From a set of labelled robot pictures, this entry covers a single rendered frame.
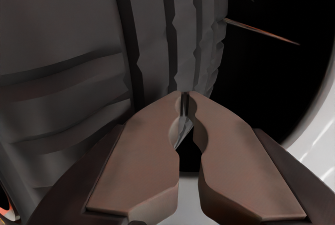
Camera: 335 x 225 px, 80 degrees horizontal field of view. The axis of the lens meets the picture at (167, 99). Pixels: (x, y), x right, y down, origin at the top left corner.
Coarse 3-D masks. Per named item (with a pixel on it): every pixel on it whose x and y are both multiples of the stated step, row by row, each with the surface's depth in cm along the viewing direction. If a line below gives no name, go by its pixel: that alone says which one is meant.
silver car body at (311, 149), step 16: (320, 112) 30; (320, 128) 31; (304, 144) 33; (320, 144) 32; (304, 160) 34; (320, 160) 33; (320, 176) 34; (192, 192) 55; (192, 208) 58; (160, 224) 73; (176, 224) 67; (192, 224) 62; (208, 224) 58
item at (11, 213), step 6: (0, 186) 32; (0, 192) 32; (6, 192) 15; (0, 198) 30; (6, 198) 29; (0, 204) 28; (6, 204) 27; (12, 204) 17; (0, 210) 28; (6, 210) 25; (12, 210) 19; (6, 216) 26; (12, 216) 22; (18, 216) 20
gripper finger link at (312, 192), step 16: (256, 128) 9; (272, 144) 8; (272, 160) 7; (288, 160) 7; (288, 176) 7; (304, 176) 7; (304, 192) 6; (320, 192) 6; (304, 208) 6; (320, 208) 6; (272, 224) 5; (288, 224) 5; (304, 224) 5; (320, 224) 5
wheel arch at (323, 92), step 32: (256, 0) 55; (288, 0) 51; (320, 0) 46; (288, 32) 54; (320, 32) 43; (224, 64) 67; (256, 64) 62; (288, 64) 57; (320, 64) 34; (224, 96) 73; (256, 96) 66; (288, 96) 50; (320, 96) 29; (192, 128) 77; (288, 128) 37; (192, 160) 60
